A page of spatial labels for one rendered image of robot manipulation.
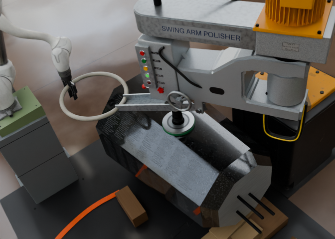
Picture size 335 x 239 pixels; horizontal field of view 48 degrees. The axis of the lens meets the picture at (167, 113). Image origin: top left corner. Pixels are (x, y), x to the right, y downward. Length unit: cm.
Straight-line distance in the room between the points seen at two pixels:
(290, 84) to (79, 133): 247
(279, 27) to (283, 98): 41
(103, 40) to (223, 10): 335
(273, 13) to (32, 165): 220
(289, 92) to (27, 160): 203
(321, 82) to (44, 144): 209
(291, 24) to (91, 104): 283
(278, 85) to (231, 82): 24
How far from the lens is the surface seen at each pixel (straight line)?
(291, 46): 170
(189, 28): 183
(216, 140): 238
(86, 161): 357
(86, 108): 410
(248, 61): 184
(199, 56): 208
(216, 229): 274
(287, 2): 155
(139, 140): 264
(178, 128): 244
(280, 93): 192
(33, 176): 324
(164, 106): 235
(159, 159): 251
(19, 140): 297
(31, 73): 491
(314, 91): 280
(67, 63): 271
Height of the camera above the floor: 262
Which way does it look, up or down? 44 degrees down
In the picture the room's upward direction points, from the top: 11 degrees counter-clockwise
